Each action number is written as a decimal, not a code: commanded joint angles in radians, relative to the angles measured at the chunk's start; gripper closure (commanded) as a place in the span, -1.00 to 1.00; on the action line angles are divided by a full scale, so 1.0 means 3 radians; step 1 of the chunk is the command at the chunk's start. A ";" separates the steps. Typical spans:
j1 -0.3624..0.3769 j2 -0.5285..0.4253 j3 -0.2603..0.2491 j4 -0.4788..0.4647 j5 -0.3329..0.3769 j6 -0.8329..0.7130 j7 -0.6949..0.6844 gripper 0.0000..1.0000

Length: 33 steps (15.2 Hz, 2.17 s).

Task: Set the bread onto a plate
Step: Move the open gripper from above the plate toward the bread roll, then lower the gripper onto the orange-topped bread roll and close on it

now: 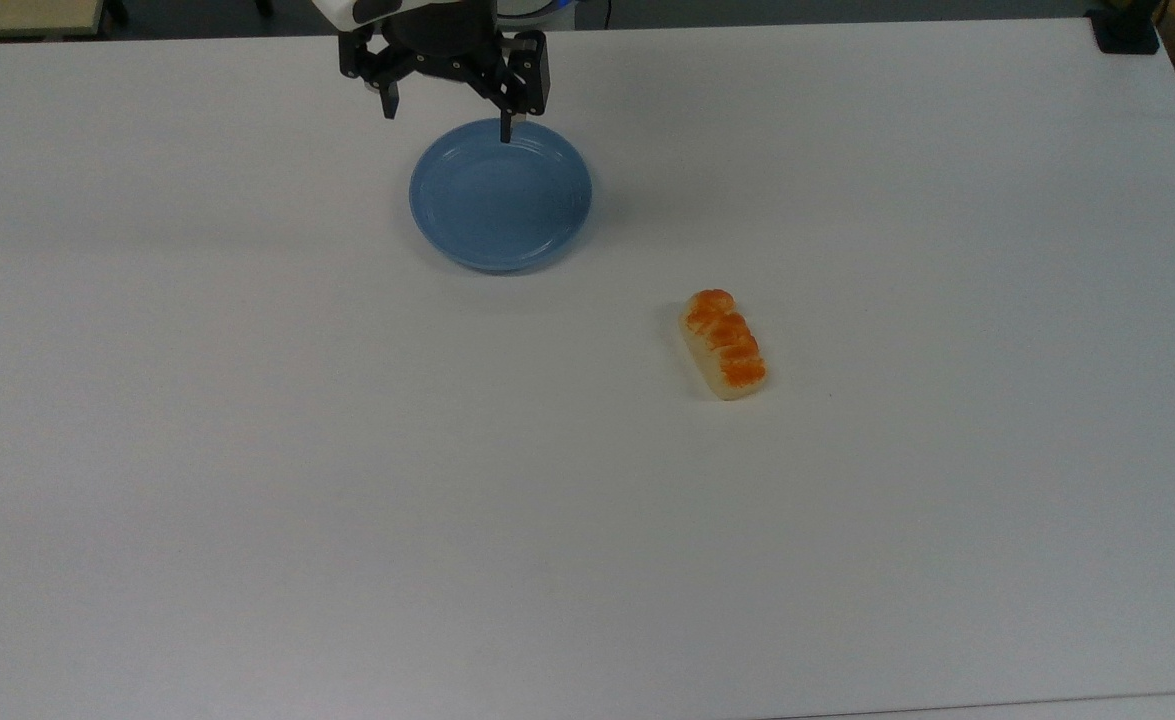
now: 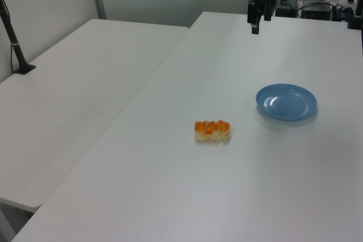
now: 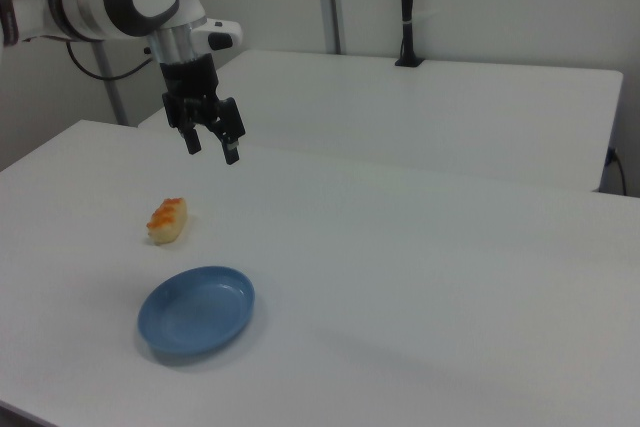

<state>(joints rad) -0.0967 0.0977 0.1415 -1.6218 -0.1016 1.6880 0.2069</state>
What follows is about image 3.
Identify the black pole with base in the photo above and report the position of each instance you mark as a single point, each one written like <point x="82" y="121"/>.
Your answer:
<point x="409" y="7"/>

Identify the bread with orange topping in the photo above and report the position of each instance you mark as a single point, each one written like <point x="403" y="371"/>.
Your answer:
<point x="167" y="222"/>

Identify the blue oval plate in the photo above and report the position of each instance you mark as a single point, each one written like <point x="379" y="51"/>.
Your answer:
<point x="196" y="311"/>

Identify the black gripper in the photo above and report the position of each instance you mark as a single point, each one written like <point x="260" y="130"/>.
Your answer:
<point x="192" y="78"/>

